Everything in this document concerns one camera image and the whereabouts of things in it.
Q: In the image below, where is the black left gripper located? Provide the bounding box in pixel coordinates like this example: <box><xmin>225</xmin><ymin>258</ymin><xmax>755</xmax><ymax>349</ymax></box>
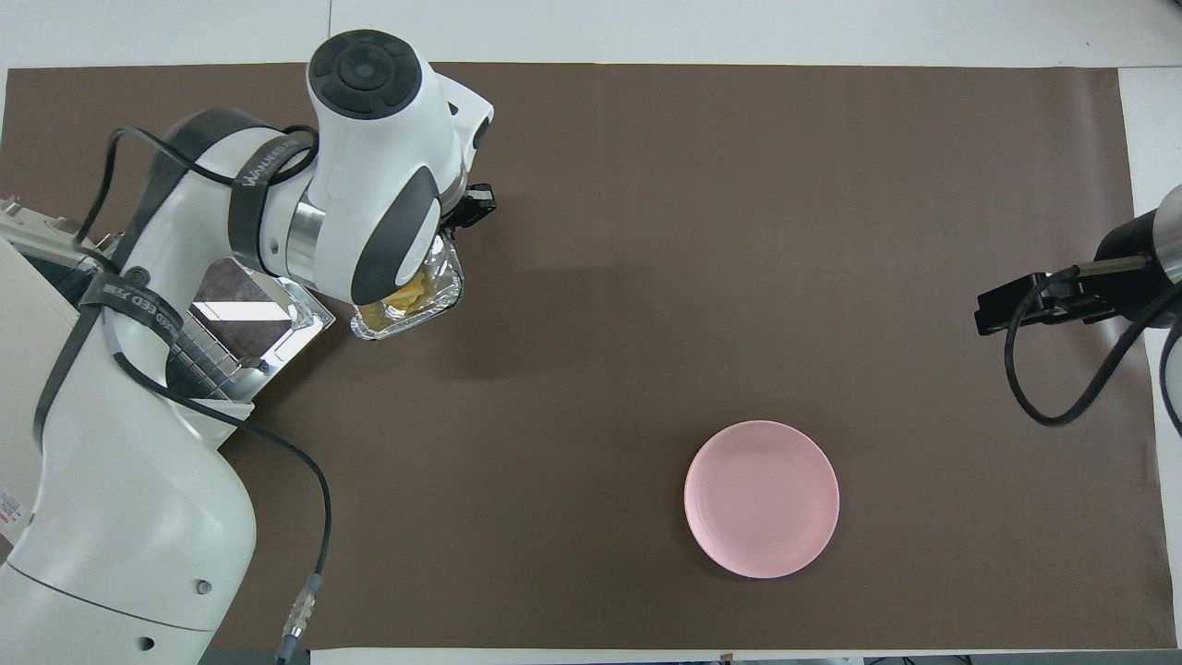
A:
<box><xmin>442</xmin><ymin>183</ymin><xmax>498</xmax><ymax>233</ymax></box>

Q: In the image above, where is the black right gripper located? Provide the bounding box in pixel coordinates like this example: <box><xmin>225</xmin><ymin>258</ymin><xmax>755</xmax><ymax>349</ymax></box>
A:
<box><xmin>973</xmin><ymin>210</ymin><xmax>1167</xmax><ymax>337</ymax></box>

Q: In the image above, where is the aluminium foil tray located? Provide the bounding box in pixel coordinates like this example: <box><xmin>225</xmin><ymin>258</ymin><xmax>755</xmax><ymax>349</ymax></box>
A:
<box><xmin>350</xmin><ymin>231</ymin><xmax>465</xmax><ymax>344</ymax></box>

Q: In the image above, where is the golden ridged bread loaf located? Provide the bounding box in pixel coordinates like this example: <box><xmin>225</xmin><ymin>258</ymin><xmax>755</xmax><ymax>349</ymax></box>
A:
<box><xmin>363</xmin><ymin>275</ymin><xmax>433</xmax><ymax>331</ymax></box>

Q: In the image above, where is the glass oven door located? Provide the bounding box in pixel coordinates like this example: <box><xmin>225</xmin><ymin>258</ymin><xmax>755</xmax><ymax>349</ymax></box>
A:
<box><xmin>183</xmin><ymin>257</ymin><xmax>337</xmax><ymax>372</ymax></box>

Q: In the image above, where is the cream toaster oven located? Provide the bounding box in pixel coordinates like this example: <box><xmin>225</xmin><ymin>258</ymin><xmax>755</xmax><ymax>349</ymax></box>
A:
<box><xmin>0</xmin><ymin>194</ymin><xmax>255</xmax><ymax>555</ymax></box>

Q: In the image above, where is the brown table mat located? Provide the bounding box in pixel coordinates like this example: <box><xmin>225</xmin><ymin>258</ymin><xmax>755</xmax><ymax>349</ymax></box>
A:
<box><xmin>0</xmin><ymin>62</ymin><xmax>1180</xmax><ymax>653</ymax></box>

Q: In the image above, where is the pink round plate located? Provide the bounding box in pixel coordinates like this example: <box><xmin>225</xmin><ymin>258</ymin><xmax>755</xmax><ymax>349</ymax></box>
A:
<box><xmin>683</xmin><ymin>420</ymin><xmax>841</xmax><ymax>580</ymax></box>

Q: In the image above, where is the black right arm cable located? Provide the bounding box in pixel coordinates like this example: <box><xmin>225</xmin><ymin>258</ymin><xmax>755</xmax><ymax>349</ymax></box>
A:
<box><xmin>1004</xmin><ymin>259</ymin><xmax>1182</xmax><ymax>428</ymax></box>

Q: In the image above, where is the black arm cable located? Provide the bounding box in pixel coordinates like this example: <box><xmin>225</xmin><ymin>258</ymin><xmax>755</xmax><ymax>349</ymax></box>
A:
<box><xmin>32</xmin><ymin>125</ymin><xmax>334</xmax><ymax>665</ymax></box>
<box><xmin>1004</xmin><ymin>259</ymin><xmax>1182</xmax><ymax>428</ymax></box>

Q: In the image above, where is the oven wire rack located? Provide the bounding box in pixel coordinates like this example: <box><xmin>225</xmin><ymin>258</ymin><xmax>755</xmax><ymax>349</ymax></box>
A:
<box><xmin>164</xmin><ymin>314</ymin><xmax>273</xmax><ymax>405</ymax></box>

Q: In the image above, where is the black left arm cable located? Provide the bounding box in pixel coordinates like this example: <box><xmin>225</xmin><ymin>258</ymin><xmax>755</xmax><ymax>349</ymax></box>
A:
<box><xmin>32</xmin><ymin>125</ymin><xmax>334</xmax><ymax>665</ymax></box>

